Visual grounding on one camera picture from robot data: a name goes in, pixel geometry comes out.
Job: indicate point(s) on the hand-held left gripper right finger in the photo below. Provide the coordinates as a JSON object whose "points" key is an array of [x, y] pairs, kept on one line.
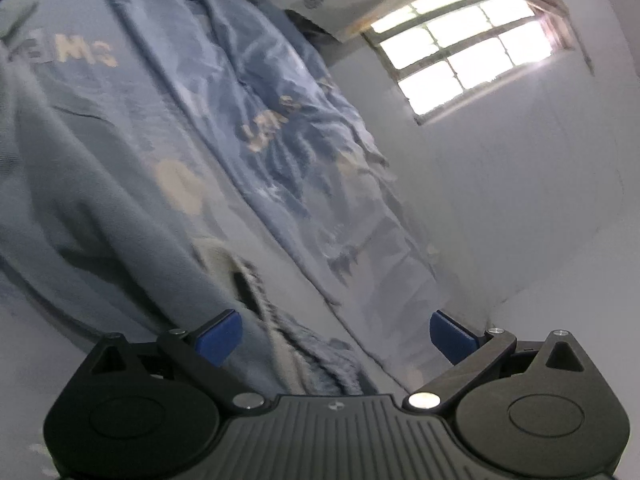
{"points": [[450, 337]]}

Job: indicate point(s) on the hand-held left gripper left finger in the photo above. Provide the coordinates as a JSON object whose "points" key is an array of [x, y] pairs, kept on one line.
{"points": [[220, 337]]}

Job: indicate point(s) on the grey-blue knit sweater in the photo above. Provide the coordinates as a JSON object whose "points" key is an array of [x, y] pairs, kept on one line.
{"points": [[90, 220]]}

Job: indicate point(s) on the printed bedsheet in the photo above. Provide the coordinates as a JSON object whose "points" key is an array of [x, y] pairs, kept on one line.
{"points": [[150, 85]]}

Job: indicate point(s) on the barred window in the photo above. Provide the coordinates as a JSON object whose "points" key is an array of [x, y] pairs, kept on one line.
{"points": [[475, 60]]}

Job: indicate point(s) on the pale window curtain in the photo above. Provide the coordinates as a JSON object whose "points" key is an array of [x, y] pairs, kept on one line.
{"points": [[350, 15]]}

